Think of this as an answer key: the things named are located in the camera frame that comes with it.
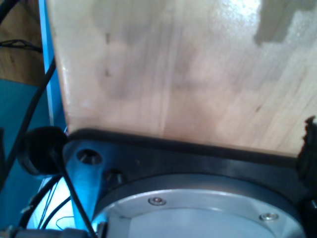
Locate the thick black cable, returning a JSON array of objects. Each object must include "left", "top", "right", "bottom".
[{"left": 0, "top": 56, "right": 57, "bottom": 179}]

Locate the blue sofa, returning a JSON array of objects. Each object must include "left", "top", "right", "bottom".
[{"left": 0, "top": 78, "right": 65, "bottom": 199}]

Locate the black cable with round plug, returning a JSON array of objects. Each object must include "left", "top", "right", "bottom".
[{"left": 21, "top": 126, "right": 98, "bottom": 238}]

